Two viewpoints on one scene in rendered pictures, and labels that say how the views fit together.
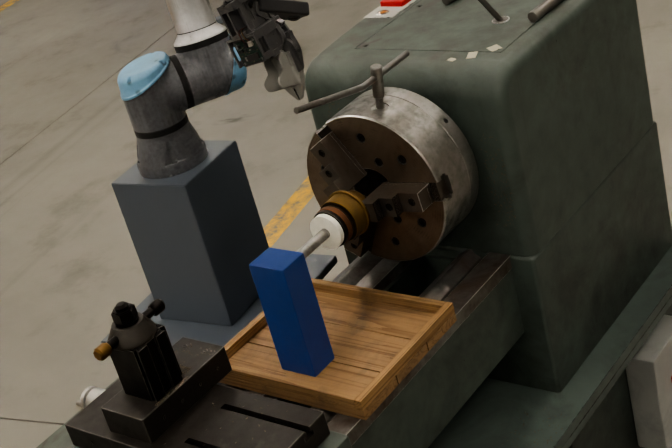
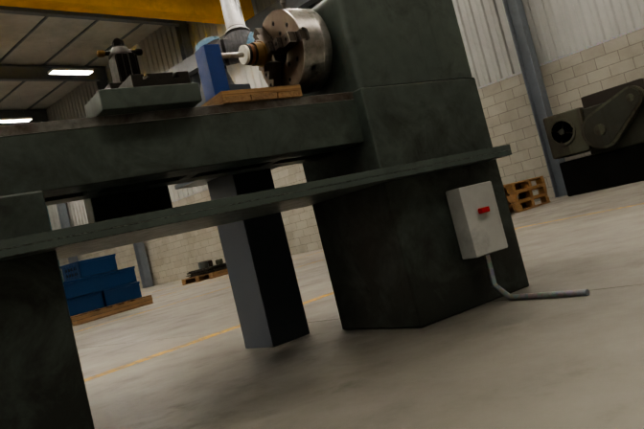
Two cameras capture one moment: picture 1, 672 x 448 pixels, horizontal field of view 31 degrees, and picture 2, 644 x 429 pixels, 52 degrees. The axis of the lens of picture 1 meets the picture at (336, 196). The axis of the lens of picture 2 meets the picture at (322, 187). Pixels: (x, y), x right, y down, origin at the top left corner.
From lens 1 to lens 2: 1.81 m
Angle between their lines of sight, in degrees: 32
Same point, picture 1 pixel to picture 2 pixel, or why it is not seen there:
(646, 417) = (462, 233)
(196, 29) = (233, 25)
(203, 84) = (231, 47)
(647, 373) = (457, 197)
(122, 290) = not seen: hidden behind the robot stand
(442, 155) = (306, 20)
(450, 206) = (308, 44)
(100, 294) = not seen: hidden behind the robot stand
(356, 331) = not seen: hidden behind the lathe
